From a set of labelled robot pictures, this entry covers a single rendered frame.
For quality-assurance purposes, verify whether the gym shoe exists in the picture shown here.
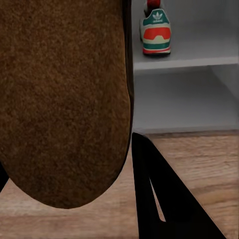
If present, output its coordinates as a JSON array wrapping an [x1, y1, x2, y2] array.
[[139, 0, 171, 55]]

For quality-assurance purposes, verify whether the sandal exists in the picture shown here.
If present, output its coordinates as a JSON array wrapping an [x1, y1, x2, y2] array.
[[0, 0, 134, 209]]

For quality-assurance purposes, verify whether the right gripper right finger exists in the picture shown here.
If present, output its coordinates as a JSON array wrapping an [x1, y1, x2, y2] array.
[[131, 132, 226, 239]]

